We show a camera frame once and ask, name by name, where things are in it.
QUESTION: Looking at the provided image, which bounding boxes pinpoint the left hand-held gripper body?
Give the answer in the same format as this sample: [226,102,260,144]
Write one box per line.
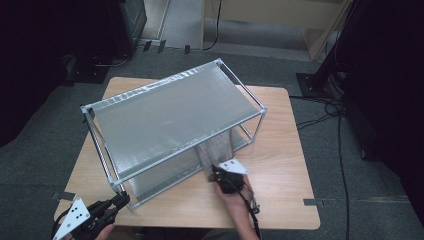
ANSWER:
[52,197,118,240]

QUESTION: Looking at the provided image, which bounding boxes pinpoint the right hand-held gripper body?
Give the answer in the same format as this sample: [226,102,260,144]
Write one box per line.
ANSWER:
[215,158,251,195]

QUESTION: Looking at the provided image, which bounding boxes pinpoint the beige fluffy cloth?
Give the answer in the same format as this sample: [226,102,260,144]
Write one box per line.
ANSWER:
[194,129,236,176]

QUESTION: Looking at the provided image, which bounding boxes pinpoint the silver two-tier metal rack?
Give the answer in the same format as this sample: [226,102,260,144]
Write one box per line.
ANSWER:
[80,58,268,210]

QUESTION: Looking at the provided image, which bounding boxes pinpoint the person's left hand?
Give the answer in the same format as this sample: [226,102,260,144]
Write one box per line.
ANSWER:
[89,223,116,240]

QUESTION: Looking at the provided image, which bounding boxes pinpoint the person's right hand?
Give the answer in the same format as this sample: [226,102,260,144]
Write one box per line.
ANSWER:
[213,175,257,215]

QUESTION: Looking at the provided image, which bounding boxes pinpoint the black metal stand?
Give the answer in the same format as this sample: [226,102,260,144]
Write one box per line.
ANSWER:
[295,0,364,100]

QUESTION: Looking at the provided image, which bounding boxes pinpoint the black stand base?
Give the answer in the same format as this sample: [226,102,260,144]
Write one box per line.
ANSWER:
[64,53,113,84]

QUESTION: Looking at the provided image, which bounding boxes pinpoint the light wooden furniture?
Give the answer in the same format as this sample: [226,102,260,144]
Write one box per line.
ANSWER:
[200,0,353,62]

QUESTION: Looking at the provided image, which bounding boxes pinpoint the black cabinet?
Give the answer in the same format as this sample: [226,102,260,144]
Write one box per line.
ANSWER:
[106,0,148,59]

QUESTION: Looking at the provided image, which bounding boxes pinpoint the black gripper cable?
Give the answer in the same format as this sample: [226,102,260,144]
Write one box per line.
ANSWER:
[50,208,73,240]
[237,186,264,240]

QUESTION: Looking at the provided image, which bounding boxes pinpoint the black floor cable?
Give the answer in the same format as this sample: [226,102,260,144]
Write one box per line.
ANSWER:
[289,94,352,240]

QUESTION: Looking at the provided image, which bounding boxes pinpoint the black hanging cable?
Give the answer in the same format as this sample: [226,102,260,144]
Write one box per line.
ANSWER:
[203,0,223,52]

